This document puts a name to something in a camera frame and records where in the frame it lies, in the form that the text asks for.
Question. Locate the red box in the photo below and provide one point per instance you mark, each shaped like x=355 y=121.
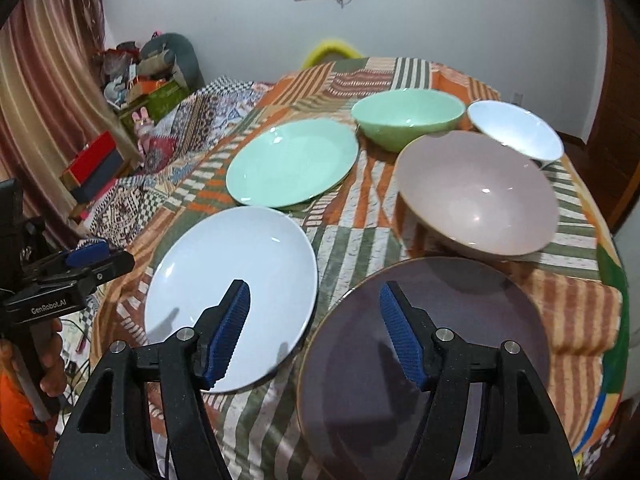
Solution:
x=92 y=152

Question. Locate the yellow chair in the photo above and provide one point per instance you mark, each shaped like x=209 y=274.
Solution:
x=332 y=50

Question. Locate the pink plate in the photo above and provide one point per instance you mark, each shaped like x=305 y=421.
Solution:
x=475 y=300

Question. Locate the pink bunny toy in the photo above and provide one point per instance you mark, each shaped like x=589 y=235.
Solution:
x=142 y=127

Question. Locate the wall outlet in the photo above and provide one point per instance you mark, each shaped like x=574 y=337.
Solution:
x=517 y=98

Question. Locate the white brown-spotted bowl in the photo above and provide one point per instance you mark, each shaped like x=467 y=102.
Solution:
x=515 y=130

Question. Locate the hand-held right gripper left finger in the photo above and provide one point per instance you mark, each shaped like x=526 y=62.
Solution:
x=231 y=335

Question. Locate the grey stuffed toy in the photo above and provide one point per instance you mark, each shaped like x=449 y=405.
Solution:
x=175 y=52

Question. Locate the pink bowl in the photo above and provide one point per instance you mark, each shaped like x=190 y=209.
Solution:
x=475 y=195

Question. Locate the patterned patchwork blanket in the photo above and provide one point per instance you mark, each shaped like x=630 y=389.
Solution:
x=210 y=115

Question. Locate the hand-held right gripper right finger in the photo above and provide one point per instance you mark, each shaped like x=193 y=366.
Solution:
x=400 y=335

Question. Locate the striped brown curtain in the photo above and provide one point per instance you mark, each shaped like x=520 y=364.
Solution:
x=50 y=85

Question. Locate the brown wooden door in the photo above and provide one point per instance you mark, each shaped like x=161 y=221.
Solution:
x=620 y=110

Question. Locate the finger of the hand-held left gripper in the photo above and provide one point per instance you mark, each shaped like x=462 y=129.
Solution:
x=87 y=255
x=117 y=262

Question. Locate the orange striped patchwork tablecloth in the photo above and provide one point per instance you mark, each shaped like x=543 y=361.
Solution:
x=360 y=240

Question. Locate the dark blue box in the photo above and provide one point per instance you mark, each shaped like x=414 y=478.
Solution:
x=100 y=175

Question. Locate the green plate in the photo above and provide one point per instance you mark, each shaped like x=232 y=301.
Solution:
x=295 y=160

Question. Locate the person's left hand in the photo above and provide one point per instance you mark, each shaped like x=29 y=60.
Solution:
x=50 y=352

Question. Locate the green box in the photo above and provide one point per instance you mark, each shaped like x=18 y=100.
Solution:
x=160 y=100

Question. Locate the white plate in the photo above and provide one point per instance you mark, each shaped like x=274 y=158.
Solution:
x=225 y=255

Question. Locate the green bowl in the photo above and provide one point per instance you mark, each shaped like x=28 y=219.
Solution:
x=400 y=110

